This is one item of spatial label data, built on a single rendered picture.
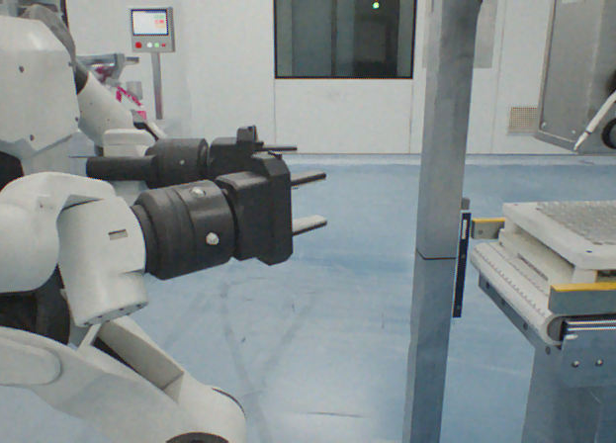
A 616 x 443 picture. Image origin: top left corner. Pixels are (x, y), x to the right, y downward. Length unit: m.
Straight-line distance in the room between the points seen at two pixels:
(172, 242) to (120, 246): 0.04
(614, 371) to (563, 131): 0.33
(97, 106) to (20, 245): 0.64
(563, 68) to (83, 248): 0.53
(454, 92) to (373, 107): 4.76
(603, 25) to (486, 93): 5.26
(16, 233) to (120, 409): 0.50
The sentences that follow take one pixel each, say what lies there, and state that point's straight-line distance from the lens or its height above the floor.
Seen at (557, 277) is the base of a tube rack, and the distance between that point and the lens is 0.82.
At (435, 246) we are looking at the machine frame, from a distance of 0.97.
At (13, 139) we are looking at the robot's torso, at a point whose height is 1.08.
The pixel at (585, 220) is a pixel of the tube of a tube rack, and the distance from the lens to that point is 0.88.
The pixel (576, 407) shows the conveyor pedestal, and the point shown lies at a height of 0.64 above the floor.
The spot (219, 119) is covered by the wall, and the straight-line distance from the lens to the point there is 5.74.
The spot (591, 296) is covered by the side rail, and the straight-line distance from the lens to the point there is 0.76.
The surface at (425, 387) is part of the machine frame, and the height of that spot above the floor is 0.56.
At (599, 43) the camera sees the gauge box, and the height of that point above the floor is 1.18.
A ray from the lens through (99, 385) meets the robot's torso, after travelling 0.84.
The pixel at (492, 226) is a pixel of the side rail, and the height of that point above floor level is 0.88.
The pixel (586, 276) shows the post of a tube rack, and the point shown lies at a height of 0.90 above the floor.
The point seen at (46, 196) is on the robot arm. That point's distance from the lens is 0.46.
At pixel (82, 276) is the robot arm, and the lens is 0.49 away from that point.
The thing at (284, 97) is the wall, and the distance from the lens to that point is 5.64.
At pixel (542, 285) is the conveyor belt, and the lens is 0.84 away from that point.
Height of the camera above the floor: 1.18
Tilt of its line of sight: 18 degrees down
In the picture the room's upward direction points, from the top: straight up
